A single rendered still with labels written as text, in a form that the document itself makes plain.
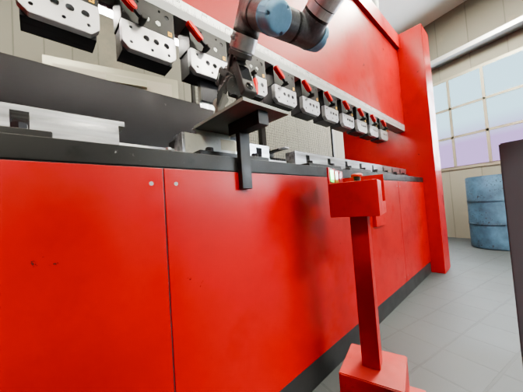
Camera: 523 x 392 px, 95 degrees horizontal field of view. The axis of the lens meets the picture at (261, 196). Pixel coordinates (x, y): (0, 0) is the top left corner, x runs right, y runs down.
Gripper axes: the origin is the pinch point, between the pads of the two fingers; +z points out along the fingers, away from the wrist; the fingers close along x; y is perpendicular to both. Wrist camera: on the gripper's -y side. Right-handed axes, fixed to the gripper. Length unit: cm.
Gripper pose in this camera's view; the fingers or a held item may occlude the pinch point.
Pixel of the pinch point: (227, 120)
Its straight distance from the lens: 84.0
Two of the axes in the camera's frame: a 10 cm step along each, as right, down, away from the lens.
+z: -3.2, 8.1, 4.9
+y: -4.9, -5.9, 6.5
